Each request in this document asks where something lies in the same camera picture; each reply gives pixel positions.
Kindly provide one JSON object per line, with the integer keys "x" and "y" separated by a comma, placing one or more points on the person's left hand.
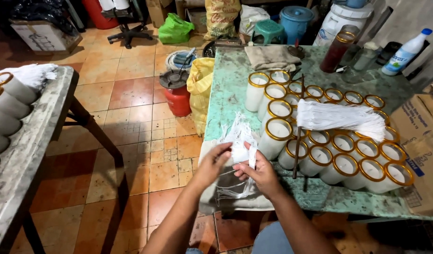
{"x": 207, "y": 169}

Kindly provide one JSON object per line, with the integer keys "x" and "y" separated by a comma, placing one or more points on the person's right hand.
{"x": 264, "y": 178}

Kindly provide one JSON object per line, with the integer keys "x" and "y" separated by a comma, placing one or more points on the small white wick bundle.
{"x": 239, "y": 137}

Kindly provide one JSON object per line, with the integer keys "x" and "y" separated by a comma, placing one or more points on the white cloth sheet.
{"x": 216, "y": 197}

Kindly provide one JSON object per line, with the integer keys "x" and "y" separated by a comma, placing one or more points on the thin dark metal rod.
{"x": 298, "y": 141}

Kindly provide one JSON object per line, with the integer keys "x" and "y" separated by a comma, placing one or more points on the person's blue jeans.
{"x": 271, "y": 240}

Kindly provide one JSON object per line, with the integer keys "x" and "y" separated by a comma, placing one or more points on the yellow plastic bag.
{"x": 200, "y": 91}

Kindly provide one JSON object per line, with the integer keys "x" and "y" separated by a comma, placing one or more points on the red gas cylinder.
{"x": 177, "y": 95}

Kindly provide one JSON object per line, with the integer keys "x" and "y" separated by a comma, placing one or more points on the group of gold-rimmed white candles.
{"x": 343, "y": 162}

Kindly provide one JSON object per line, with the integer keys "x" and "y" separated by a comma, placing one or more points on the green worn work table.
{"x": 230, "y": 88}

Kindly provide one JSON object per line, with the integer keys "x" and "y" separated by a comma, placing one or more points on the large white wick bundle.
{"x": 339, "y": 118}

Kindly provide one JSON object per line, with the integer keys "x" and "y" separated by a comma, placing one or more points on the white bucket with tools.
{"x": 181, "y": 60}

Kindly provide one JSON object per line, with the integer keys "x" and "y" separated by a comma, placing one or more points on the black round pan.
{"x": 209, "y": 50}

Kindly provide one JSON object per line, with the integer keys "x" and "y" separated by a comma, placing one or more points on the folded grey cloth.
{"x": 271, "y": 57}

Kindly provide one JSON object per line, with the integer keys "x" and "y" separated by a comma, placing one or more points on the green plastic bag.
{"x": 174, "y": 30}

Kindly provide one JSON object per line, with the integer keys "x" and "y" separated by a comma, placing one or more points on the green plastic stool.
{"x": 269, "y": 31}

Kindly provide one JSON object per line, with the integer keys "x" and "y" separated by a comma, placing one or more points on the red glass candle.
{"x": 338, "y": 51}

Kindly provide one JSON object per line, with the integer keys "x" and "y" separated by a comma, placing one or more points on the tan printed sack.
{"x": 221, "y": 17}

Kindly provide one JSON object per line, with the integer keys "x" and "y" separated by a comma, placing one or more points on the clear empty glass jar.
{"x": 363, "y": 58}

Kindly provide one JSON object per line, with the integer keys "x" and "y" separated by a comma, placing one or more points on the white plastic bag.
{"x": 251, "y": 17}

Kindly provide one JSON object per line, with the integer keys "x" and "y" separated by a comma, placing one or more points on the blue bucket with lid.
{"x": 295, "y": 21}

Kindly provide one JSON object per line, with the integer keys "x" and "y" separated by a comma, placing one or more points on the black office chair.
{"x": 128, "y": 30}

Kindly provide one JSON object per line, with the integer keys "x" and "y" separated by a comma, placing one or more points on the brown cardboard box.
{"x": 422, "y": 148}

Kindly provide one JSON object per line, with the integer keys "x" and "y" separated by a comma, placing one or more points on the large white plastic drum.
{"x": 338, "y": 23}

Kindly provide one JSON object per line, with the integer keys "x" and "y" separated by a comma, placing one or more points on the black cylindrical container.
{"x": 388, "y": 53}

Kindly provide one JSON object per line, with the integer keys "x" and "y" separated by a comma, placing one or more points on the grey marble-top table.
{"x": 22, "y": 158}

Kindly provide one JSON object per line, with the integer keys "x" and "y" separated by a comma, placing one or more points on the white bottle with blue cap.
{"x": 406, "y": 53}

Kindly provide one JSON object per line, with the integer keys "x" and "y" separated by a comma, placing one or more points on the red plastic barrel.
{"x": 97, "y": 14}

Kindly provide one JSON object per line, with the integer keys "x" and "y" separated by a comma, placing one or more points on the white wick heap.
{"x": 31, "y": 74}

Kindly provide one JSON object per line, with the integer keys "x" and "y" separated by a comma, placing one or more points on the row of white glass candles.
{"x": 6, "y": 109}

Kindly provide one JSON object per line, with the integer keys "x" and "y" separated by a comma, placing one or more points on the white printed cardboard box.
{"x": 43, "y": 37}

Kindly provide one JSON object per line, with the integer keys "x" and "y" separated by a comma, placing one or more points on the black plastic bags heap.
{"x": 43, "y": 12}

